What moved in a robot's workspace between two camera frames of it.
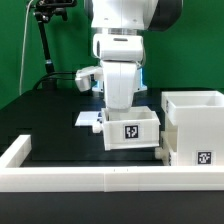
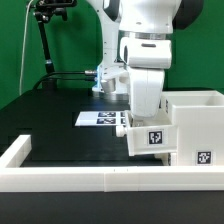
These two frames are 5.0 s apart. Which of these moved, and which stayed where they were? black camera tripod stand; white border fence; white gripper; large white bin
Moved: white gripper
Stayed: white border fence; large white bin; black camera tripod stand
